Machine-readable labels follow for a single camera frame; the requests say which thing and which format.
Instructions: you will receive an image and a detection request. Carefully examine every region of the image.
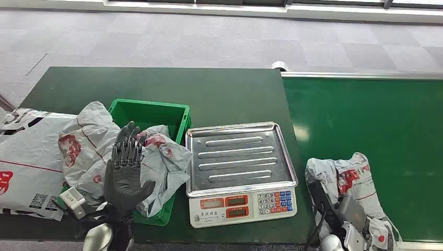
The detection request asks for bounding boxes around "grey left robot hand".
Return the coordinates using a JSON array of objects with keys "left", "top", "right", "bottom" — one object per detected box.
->
[{"left": 103, "top": 121, "right": 157, "bottom": 213}]

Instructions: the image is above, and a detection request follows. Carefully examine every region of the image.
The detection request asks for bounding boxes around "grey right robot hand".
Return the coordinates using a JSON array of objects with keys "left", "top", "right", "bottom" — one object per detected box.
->
[{"left": 336, "top": 195, "right": 368, "bottom": 232}]

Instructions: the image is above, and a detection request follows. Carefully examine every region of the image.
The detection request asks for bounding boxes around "grey package with red dot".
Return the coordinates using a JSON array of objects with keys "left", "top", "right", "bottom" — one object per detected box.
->
[{"left": 304, "top": 152, "right": 404, "bottom": 251}]

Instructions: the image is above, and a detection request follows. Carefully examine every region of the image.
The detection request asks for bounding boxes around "green conveyor belt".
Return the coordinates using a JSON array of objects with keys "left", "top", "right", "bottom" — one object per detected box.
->
[{"left": 280, "top": 71, "right": 443, "bottom": 251}]

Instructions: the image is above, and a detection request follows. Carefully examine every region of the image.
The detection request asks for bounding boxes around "small crumpled grey mailer bag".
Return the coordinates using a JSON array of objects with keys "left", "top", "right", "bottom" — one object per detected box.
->
[{"left": 134, "top": 124, "right": 193, "bottom": 218}]

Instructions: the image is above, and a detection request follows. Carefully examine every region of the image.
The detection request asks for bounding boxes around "crumpled grey bag red emblem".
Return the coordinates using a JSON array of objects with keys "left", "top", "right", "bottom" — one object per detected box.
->
[{"left": 58, "top": 101, "right": 121, "bottom": 205}]

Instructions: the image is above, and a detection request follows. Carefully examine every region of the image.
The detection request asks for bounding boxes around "green plastic bin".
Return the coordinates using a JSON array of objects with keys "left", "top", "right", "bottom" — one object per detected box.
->
[{"left": 57, "top": 98, "right": 193, "bottom": 227}]

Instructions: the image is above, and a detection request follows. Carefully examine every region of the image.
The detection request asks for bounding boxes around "large flat grey mailer bag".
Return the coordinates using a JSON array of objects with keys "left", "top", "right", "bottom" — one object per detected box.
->
[{"left": 0, "top": 107, "right": 77, "bottom": 222}]

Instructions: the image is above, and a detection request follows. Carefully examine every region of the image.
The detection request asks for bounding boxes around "white electronic scale body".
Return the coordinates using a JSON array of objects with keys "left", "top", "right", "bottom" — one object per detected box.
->
[{"left": 188, "top": 187, "right": 298, "bottom": 230}]

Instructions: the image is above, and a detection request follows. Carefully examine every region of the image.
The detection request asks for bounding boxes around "steel scale tray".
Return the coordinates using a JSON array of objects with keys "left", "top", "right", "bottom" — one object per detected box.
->
[{"left": 184, "top": 121, "right": 299, "bottom": 199}]

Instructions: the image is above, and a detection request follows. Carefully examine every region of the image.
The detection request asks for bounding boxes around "white window sill ledge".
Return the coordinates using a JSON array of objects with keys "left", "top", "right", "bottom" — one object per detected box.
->
[{"left": 0, "top": 0, "right": 443, "bottom": 26}]

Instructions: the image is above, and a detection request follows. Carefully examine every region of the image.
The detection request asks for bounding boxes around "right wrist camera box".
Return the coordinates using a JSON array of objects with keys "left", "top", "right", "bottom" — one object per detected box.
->
[{"left": 307, "top": 181, "right": 347, "bottom": 241}]

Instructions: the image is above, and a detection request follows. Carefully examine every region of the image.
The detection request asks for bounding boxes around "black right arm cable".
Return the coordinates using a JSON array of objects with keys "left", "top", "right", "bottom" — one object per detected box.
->
[{"left": 306, "top": 207, "right": 327, "bottom": 247}]

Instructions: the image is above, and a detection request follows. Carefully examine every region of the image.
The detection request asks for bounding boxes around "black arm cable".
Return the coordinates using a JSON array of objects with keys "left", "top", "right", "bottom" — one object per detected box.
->
[
  {"left": 306, "top": 207, "right": 327, "bottom": 247},
  {"left": 52, "top": 199, "right": 119, "bottom": 239}
]

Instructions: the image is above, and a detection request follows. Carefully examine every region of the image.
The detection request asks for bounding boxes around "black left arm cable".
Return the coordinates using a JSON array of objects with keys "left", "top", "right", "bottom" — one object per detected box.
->
[{"left": 52, "top": 199, "right": 119, "bottom": 239}]

